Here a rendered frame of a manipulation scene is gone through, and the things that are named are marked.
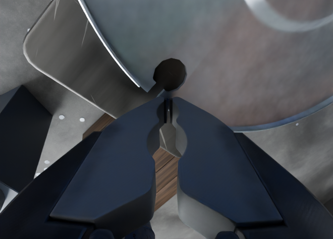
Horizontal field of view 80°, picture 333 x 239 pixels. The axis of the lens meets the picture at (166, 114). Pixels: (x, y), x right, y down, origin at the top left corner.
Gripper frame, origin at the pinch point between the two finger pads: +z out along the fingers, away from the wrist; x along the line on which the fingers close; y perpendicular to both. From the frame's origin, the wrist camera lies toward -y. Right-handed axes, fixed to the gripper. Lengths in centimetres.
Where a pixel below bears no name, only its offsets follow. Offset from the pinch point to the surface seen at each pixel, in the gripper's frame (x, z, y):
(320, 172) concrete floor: 157, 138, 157
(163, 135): -0.4, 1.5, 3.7
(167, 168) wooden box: -1, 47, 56
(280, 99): 9.5, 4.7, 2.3
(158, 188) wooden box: -5, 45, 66
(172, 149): 0.3, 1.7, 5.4
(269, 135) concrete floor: 74, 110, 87
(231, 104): 4.8, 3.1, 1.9
